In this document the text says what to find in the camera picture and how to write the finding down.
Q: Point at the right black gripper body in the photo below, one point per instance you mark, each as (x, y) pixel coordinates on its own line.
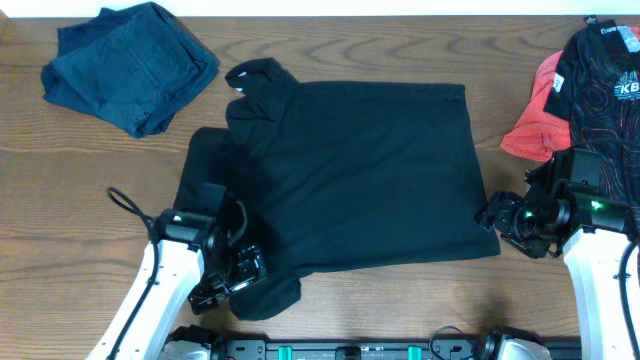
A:
(521, 225)

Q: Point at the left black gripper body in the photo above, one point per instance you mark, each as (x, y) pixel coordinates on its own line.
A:
(232, 271)

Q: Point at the plain black t-shirt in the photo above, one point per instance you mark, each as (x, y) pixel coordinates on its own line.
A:
(340, 175)

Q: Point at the navy blue garment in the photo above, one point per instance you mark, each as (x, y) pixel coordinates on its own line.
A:
(134, 68)

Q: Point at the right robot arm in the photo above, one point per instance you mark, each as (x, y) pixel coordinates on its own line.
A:
(597, 240)

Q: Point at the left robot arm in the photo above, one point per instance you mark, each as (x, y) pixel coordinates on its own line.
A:
(191, 258)

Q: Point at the coral red shirt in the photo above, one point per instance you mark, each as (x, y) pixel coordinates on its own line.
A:
(538, 134)

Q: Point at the black shirt with orange pattern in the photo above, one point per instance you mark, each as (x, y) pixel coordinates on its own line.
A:
(596, 90)

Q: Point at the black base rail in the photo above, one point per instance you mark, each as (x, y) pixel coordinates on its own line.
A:
(194, 342)

